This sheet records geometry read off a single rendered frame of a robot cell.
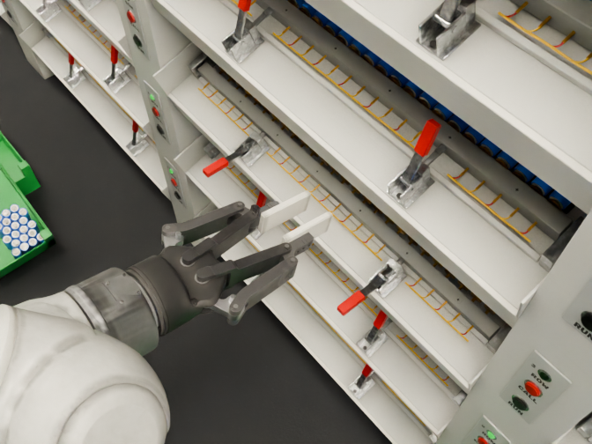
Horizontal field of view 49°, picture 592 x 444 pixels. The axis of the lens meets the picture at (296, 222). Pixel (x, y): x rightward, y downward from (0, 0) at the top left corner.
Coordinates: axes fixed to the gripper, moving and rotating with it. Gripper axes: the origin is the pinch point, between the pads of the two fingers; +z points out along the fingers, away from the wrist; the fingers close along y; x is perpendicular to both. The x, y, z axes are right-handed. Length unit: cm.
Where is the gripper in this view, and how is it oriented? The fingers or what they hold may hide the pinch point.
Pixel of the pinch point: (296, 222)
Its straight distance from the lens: 74.4
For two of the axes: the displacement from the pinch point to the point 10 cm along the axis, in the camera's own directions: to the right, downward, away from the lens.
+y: -6.4, -6.4, 4.2
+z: 7.5, -4.0, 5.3
